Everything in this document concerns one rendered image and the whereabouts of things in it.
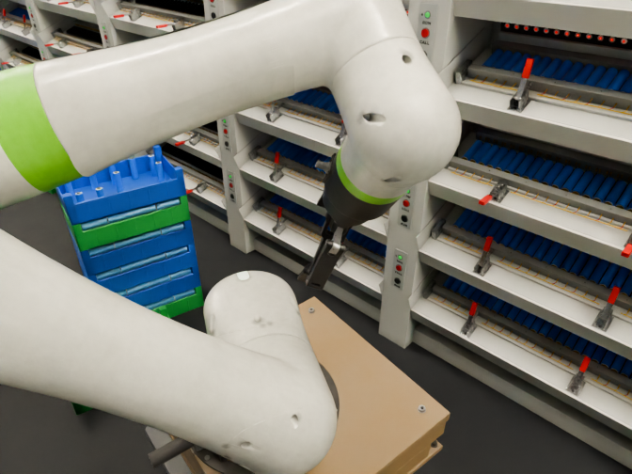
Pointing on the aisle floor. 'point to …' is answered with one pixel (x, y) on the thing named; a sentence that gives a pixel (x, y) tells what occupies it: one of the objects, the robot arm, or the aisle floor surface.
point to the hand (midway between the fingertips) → (317, 240)
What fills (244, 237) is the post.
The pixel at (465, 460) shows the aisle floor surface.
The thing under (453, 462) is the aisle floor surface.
